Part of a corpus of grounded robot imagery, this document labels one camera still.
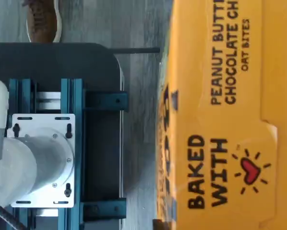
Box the orange Bobo's peanut butter box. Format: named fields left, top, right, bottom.
left=156, top=0, right=287, bottom=230

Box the black table top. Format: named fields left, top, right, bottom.
left=0, top=42, right=125, bottom=230

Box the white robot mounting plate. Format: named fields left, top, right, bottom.
left=6, top=113, right=76, bottom=208

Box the brown shoe white sole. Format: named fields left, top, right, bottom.
left=22, top=0, right=63, bottom=44

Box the blue aluminium extrusion frame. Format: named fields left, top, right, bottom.
left=8, top=77, right=129, bottom=230

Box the silver metal bracket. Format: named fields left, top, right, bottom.
left=36, top=91, right=62, bottom=112

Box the black cable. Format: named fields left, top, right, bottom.
left=0, top=198, right=24, bottom=230

